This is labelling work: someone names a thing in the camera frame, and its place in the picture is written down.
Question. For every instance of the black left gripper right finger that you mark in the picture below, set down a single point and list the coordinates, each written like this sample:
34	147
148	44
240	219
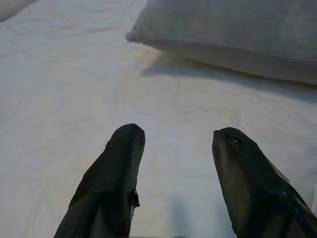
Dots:
252	193

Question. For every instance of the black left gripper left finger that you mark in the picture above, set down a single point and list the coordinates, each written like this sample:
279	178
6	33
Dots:
109	186

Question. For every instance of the white quilted mattress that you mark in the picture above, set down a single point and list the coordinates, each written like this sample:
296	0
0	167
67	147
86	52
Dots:
62	86

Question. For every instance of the grey velvet pillow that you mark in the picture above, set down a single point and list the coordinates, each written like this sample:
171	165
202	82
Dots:
223	24

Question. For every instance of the beige bolster pillow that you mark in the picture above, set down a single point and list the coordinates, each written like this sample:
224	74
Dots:
10	6

